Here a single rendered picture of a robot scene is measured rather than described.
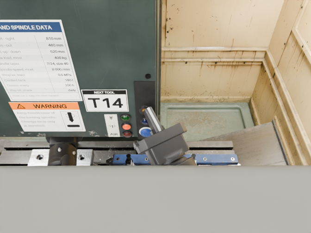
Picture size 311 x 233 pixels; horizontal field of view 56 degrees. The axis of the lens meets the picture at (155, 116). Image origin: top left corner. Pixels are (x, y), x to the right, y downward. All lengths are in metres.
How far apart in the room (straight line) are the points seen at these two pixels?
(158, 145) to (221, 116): 1.55
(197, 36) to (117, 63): 1.24
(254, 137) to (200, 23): 0.72
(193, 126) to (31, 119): 1.44
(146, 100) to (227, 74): 1.41
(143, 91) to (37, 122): 0.28
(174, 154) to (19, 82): 0.36
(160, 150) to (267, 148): 1.18
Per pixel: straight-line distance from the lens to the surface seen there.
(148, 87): 0.63
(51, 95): 0.69
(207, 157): 1.13
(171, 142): 0.63
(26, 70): 0.65
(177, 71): 1.96
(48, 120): 0.75
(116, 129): 0.74
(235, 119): 2.16
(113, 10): 0.53
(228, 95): 2.17
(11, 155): 1.68
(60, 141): 1.01
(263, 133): 1.80
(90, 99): 0.67
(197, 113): 2.14
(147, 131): 0.73
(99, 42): 0.57
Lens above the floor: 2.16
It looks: 49 degrees down
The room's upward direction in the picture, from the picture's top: straight up
